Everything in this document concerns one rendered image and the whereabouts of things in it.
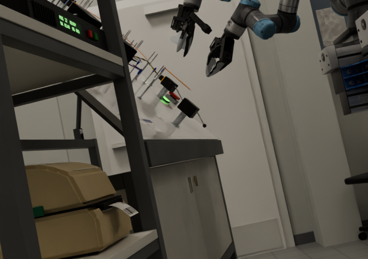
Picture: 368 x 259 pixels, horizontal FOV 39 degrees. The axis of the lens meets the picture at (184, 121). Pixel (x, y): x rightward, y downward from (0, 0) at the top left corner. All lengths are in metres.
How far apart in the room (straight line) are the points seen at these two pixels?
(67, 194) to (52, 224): 0.06
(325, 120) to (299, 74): 0.39
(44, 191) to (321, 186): 3.10
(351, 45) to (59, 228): 1.43
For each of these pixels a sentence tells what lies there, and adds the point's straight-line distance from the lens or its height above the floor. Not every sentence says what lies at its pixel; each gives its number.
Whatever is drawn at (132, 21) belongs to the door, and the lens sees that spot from 4.25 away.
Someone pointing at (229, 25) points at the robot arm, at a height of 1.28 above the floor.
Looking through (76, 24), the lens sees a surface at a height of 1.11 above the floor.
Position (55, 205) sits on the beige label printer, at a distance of 1.02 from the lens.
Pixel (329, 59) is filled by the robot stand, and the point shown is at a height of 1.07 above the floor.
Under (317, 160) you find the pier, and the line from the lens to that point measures 3.94.
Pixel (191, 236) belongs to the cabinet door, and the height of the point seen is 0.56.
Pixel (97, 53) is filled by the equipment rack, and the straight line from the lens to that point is 1.09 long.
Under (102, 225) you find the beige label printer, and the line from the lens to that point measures 1.01.
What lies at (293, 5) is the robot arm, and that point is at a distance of 2.08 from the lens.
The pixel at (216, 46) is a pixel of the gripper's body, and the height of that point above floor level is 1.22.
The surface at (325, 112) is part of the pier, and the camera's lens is 3.97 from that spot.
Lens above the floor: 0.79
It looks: 5 degrees up
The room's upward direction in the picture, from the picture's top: 12 degrees counter-clockwise
